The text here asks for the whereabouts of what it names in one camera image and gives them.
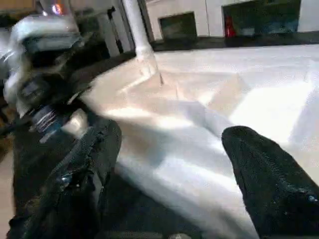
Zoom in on white plastic table top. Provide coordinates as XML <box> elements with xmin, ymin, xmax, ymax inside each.
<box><xmin>59</xmin><ymin>43</ymin><xmax>319</xmax><ymax>239</ymax></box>

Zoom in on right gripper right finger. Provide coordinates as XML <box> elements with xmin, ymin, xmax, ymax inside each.
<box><xmin>221</xmin><ymin>125</ymin><xmax>319</xmax><ymax>239</ymax></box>

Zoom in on white plastic table leg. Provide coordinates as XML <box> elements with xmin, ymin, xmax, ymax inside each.
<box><xmin>122</xmin><ymin>0</ymin><xmax>157</xmax><ymax>75</ymax></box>

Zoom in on red bottle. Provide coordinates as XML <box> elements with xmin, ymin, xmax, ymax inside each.
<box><xmin>224</xmin><ymin>16</ymin><xmax>236</xmax><ymax>38</ymax></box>

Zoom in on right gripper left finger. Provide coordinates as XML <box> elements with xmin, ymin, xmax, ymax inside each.
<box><xmin>8</xmin><ymin>119</ymin><xmax>123</xmax><ymax>239</ymax></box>

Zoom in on white box device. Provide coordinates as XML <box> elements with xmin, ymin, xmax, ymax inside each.
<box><xmin>37</xmin><ymin>0</ymin><xmax>73</xmax><ymax>16</ymax></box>

